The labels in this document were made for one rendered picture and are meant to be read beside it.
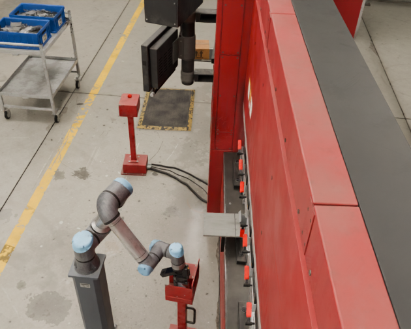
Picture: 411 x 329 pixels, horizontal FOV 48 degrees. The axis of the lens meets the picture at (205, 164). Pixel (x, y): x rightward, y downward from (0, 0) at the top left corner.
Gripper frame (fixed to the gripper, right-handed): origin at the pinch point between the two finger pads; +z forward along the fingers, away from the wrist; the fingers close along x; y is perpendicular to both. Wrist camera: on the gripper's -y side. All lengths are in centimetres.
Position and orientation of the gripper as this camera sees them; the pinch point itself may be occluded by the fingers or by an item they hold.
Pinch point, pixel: (177, 287)
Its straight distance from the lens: 277.6
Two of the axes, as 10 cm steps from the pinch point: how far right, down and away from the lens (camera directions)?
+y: 9.8, 0.8, -1.8
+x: 1.9, -6.2, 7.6
